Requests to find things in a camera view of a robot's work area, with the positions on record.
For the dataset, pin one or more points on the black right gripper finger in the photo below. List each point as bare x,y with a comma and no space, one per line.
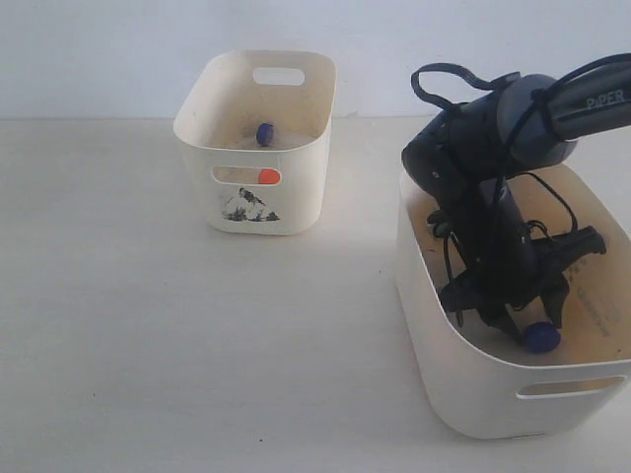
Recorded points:
500,319
553,297

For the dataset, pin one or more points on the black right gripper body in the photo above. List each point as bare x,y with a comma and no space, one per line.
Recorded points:
504,265

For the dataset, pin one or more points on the blue cap tube reversed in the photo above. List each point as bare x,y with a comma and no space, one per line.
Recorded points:
539,335

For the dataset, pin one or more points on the blue cap tube upright-end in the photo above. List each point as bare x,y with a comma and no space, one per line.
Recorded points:
270,137

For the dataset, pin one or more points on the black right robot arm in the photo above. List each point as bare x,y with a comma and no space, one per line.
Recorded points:
464,159

